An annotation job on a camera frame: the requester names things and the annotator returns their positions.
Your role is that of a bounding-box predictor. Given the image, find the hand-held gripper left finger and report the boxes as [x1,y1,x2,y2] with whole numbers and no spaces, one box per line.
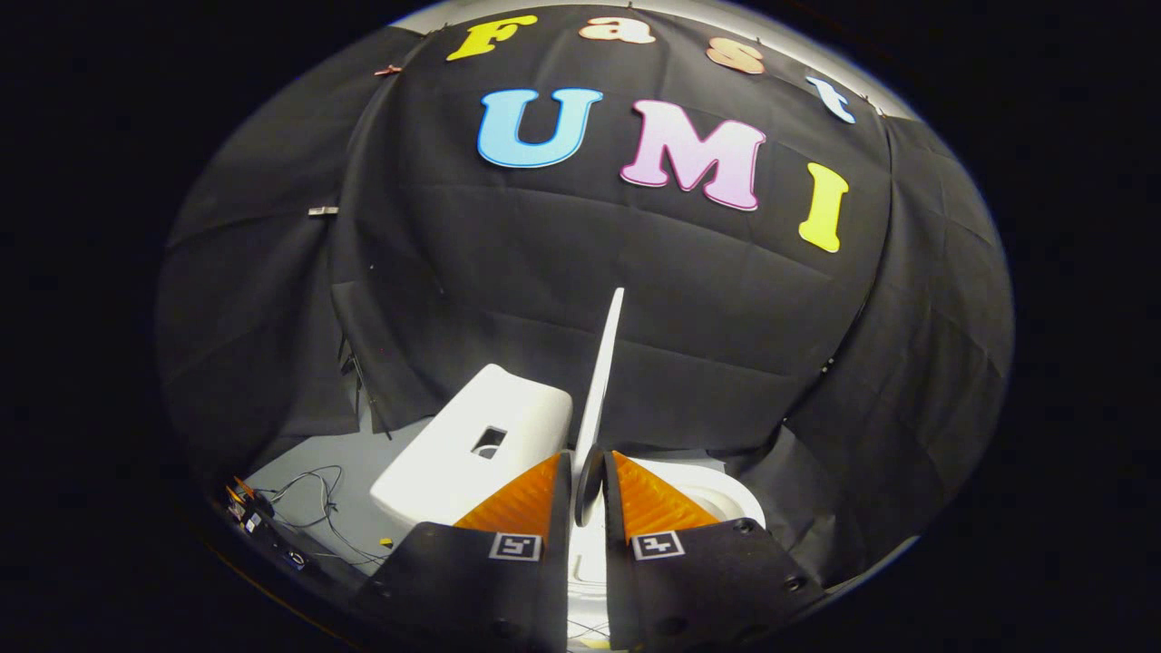
[354,451,574,652]

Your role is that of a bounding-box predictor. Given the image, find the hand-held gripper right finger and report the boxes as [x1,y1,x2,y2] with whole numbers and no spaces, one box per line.
[601,451,826,652]

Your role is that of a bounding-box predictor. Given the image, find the white toilet lid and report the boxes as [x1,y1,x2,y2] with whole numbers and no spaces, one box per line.
[571,288,627,527]

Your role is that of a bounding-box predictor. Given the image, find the white toilet bowl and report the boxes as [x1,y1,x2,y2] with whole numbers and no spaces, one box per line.
[567,456,767,640]

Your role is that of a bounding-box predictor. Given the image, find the white toilet tank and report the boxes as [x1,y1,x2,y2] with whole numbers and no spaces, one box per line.
[370,363,574,538]

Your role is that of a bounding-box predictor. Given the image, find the small electronic devices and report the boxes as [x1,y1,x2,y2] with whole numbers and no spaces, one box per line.
[222,475,314,572]

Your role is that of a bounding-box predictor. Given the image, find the black backdrop cloth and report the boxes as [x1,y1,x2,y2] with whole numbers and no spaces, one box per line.
[154,5,1015,590]

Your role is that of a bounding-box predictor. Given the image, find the thin black cables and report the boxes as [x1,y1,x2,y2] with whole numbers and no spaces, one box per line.
[259,465,393,568]

